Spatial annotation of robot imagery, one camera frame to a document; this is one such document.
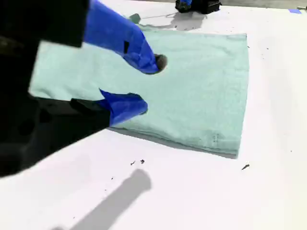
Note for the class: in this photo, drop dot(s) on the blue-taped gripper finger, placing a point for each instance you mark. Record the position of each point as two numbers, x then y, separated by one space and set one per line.
112 36
124 107

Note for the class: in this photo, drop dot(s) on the pale green T-shirt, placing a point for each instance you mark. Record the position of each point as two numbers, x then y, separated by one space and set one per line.
192 83

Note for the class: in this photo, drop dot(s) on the blue tape strip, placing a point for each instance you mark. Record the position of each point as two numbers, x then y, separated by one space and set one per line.
295 11

